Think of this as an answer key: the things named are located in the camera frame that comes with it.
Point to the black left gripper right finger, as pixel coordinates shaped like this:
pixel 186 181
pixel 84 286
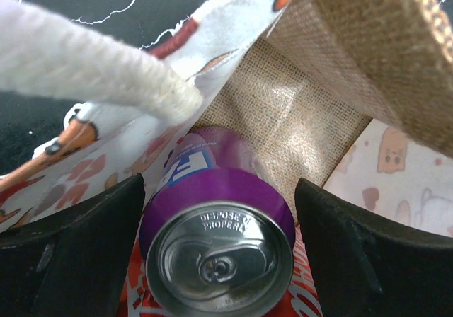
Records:
pixel 366 265

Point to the brown canvas bag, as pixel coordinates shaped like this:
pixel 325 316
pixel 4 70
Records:
pixel 353 95

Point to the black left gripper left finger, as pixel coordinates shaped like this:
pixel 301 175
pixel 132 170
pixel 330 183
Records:
pixel 74 262

